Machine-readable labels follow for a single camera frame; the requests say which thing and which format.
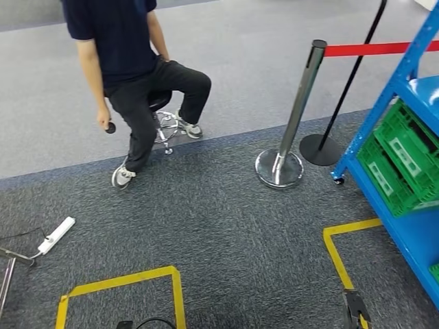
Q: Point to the yellow floor marking tape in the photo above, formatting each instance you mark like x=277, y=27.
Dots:
x=176, y=290

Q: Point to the small black round device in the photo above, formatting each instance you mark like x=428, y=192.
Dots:
x=110, y=128

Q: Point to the green plastic crate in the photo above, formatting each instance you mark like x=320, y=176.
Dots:
x=434, y=272
x=411, y=140
x=374, y=159

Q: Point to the black seat chrome stool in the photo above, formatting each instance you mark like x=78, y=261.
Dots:
x=165, y=127

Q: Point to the white power strip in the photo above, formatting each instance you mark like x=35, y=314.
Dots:
x=57, y=235

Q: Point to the blue steel shelf rack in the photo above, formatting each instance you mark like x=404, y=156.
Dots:
x=411, y=236

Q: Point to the black base stanchion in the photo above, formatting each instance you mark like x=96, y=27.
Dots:
x=320, y=150

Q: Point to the person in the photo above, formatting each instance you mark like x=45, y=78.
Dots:
x=116, y=45

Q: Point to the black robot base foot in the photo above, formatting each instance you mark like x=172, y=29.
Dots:
x=353, y=308

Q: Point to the silver stanchion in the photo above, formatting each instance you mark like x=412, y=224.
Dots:
x=298, y=109

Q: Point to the short red barrier belt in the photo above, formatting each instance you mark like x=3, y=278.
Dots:
x=363, y=49

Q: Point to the black robot lower body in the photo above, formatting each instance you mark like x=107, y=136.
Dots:
x=124, y=325

